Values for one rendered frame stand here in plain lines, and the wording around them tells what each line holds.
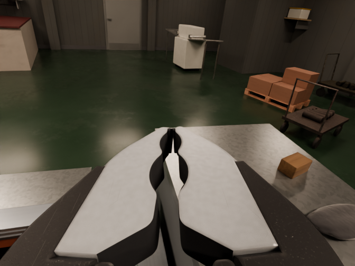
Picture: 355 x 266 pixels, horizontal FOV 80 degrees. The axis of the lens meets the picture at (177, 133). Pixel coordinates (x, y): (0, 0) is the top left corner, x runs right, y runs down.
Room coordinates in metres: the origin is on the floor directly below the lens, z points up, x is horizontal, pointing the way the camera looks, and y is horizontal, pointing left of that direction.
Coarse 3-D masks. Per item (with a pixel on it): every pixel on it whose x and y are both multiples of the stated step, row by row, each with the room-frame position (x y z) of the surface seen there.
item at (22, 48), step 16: (0, 16) 6.44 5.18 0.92; (16, 16) 6.92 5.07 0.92; (0, 32) 4.67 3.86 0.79; (16, 32) 4.81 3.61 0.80; (32, 32) 6.67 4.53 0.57; (0, 48) 4.63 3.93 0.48; (16, 48) 4.77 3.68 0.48; (32, 48) 5.93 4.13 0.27; (0, 64) 4.59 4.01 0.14; (16, 64) 4.73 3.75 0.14; (32, 64) 5.27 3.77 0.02
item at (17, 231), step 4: (16, 228) 0.43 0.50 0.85; (20, 228) 0.43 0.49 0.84; (24, 228) 0.44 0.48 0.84; (0, 232) 0.42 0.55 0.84; (4, 232) 0.42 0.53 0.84; (8, 232) 0.42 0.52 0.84; (12, 232) 0.42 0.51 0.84; (16, 232) 0.42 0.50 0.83; (20, 232) 0.43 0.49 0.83; (0, 236) 0.41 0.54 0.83; (4, 236) 0.41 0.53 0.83; (8, 236) 0.41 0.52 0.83; (12, 236) 0.41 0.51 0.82; (16, 236) 0.42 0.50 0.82
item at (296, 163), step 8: (288, 160) 0.62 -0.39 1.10; (296, 160) 0.62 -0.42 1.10; (304, 160) 0.63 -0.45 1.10; (312, 160) 0.63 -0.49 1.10; (280, 168) 0.62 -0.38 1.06; (288, 168) 0.60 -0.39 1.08; (296, 168) 0.58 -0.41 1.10; (304, 168) 0.61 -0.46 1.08; (288, 176) 0.59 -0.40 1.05; (296, 176) 0.59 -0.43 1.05
